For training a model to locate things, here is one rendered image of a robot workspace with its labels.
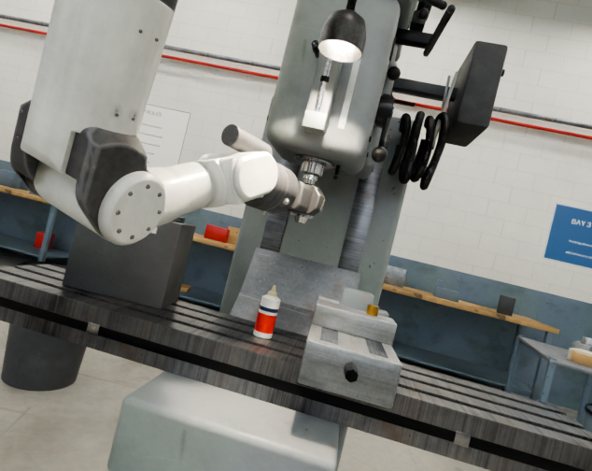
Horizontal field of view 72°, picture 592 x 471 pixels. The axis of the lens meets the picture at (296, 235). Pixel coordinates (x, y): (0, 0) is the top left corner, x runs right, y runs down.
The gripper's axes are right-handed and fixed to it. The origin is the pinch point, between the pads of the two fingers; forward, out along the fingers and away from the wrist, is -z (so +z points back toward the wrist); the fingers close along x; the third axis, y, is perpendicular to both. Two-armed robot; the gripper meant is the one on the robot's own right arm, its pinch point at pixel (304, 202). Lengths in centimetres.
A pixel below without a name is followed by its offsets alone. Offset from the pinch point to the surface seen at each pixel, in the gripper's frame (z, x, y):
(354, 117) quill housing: 6.1, -9.3, -16.4
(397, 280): -364, 72, 25
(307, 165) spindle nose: 2.5, 0.0, -7.1
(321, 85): 12.2, -4.5, -19.5
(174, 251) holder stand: 10.3, 22.1, 16.8
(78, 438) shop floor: -55, 117, 122
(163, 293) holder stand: 10.2, 22.1, 26.0
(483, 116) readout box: -31, -25, -32
